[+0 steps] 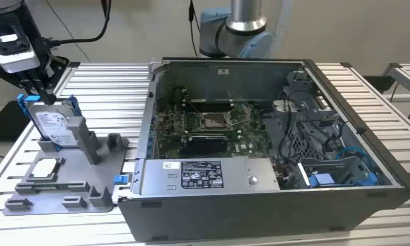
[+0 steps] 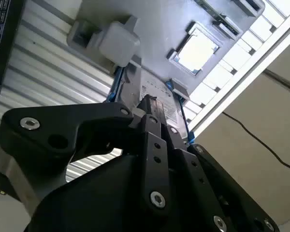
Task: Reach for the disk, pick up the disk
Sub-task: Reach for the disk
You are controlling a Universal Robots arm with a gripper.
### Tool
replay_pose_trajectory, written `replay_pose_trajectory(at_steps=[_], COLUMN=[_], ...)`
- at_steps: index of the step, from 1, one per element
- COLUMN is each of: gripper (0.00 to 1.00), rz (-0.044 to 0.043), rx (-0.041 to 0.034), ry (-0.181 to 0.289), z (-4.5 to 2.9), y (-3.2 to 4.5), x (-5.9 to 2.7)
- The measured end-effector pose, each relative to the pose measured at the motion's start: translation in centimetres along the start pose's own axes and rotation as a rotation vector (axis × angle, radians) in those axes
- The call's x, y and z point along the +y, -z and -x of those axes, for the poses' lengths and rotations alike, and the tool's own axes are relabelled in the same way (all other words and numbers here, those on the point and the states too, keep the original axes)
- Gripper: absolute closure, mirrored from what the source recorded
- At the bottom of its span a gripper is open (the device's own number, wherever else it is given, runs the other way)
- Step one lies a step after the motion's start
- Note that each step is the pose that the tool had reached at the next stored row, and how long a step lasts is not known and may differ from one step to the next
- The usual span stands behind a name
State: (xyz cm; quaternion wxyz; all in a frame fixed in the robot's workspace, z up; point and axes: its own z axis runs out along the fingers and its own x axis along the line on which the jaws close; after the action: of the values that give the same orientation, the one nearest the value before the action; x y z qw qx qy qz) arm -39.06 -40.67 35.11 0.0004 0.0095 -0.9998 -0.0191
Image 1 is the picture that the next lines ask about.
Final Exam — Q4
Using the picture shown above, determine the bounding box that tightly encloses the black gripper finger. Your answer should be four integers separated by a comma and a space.
37, 55, 70, 105
0, 60, 38, 97

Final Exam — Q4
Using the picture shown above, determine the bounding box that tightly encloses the hard disk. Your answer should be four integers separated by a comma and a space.
15, 94, 83, 152

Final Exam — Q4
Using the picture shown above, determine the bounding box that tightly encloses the blue disk carrier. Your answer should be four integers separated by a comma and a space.
309, 173, 378, 189

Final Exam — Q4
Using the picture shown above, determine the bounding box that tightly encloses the grey disk bay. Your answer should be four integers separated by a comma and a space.
293, 155, 379, 190

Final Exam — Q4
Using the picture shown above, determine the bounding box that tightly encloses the black stand with base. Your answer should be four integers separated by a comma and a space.
0, 100, 31, 142

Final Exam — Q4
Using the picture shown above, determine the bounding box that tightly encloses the silver CPU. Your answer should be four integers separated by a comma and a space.
31, 158, 62, 178

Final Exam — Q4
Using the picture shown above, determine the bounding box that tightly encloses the grey parts rack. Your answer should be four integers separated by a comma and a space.
2, 116, 130, 216

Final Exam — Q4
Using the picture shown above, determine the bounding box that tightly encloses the green RAM stick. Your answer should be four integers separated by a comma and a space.
29, 186, 86, 192

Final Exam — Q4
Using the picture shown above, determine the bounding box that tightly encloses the CPU socket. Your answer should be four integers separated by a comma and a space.
199, 111, 234, 129

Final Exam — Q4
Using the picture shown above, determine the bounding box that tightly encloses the metal socket cover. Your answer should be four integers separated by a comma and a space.
229, 107, 253, 123

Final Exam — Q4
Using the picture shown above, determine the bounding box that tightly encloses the green motherboard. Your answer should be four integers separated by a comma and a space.
151, 102, 277, 158

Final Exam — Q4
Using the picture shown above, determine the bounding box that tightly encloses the silver power supply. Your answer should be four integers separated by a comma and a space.
139, 157, 281, 195

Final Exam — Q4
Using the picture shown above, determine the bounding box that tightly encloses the black open PC case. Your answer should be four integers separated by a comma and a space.
117, 56, 410, 243

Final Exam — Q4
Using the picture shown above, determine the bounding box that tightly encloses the grey perforated drive cage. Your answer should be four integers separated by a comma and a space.
262, 84, 363, 165

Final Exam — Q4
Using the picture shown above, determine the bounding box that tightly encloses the metal slat side table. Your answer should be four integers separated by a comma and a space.
383, 63, 410, 100

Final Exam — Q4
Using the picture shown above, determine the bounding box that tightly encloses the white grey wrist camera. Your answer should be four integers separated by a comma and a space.
0, 24, 41, 74

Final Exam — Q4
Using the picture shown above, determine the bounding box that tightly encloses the thin grey cable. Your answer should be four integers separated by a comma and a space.
42, 0, 90, 63

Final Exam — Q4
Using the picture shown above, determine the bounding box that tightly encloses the thick black wrist cable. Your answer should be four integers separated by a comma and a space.
39, 0, 111, 48

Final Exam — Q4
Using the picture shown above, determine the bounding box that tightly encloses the thin wire locking lever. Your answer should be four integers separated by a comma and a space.
185, 99, 201, 114

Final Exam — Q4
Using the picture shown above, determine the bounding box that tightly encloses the silver metal bracket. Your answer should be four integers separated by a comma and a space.
271, 100, 298, 113

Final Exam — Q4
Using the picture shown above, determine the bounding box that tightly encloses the long black wire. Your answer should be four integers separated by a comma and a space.
278, 89, 303, 162

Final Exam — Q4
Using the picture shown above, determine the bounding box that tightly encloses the looped black wire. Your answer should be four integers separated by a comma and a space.
298, 119, 350, 152

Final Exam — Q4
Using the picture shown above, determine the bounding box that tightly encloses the blue wire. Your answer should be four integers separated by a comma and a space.
337, 146, 373, 180

